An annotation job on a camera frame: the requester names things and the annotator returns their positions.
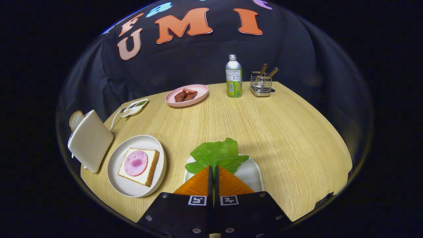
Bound pink plate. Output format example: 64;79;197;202
165;84;209;107

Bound toasted bread slice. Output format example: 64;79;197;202
69;110;86;133

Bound round white plate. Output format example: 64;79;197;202
107;135;167;198

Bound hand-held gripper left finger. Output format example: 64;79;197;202
137;166;213;238

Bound rectangular white plate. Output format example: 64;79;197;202
184;155;264;193

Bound green label metal bottle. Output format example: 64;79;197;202
226;55;243;98

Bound square white bread slice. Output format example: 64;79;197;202
118;148;160;187

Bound white divided bean tray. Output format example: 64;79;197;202
120;99;149;118

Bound pink ham slice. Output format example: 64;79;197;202
124;150;148;177

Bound white toaster cable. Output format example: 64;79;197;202
110;109;123;132

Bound green lettuce leaf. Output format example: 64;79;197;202
185;138;250;179

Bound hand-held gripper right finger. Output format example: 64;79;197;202
213;166;293;238

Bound white toaster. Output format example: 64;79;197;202
68;110;114;174

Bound brown meat pieces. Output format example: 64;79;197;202
174;88;198;102

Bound metal wire cutlery holder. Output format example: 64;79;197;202
250;71;275;97

